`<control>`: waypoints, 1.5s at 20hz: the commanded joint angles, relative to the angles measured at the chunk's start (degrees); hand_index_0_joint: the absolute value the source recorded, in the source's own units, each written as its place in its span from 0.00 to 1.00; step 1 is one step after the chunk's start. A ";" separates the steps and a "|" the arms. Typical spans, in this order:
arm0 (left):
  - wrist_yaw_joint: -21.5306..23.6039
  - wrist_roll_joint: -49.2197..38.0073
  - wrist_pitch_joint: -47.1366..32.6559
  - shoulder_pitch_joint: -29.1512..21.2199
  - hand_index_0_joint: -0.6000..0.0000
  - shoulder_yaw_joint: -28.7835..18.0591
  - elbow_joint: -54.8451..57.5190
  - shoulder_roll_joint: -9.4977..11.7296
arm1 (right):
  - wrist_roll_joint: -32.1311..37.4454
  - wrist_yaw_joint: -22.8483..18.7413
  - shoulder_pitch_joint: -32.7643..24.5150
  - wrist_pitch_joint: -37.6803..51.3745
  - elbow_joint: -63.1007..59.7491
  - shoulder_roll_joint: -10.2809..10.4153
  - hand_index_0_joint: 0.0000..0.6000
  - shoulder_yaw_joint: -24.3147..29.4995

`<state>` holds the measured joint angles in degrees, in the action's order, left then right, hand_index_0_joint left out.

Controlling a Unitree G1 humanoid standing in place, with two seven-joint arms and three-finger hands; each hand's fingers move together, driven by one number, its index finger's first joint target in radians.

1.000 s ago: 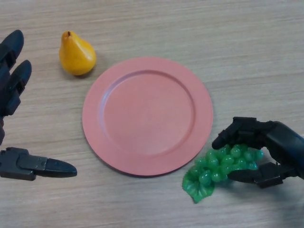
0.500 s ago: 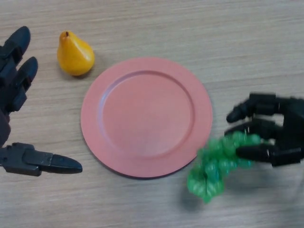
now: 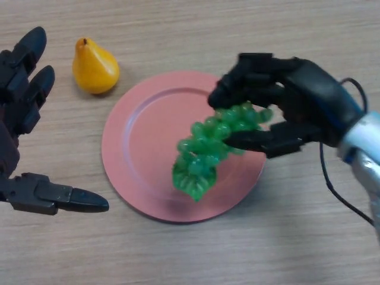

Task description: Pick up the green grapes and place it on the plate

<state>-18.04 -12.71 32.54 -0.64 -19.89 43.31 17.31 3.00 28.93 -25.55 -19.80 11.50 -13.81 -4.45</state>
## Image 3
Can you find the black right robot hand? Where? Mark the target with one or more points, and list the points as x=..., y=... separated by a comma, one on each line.
x=311, y=98

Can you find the pink round plate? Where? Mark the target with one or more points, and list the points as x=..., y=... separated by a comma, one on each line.
x=142, y=142

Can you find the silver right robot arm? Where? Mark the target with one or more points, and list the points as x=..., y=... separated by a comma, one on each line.
x=363, y=154

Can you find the green grape bunch with leaf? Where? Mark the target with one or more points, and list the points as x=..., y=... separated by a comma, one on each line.
x=207, y=145

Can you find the yellow pear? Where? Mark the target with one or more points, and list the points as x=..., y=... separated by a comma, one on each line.
x=95, y=69

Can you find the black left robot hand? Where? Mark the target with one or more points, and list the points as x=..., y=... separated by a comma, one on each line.
x=20, y=98

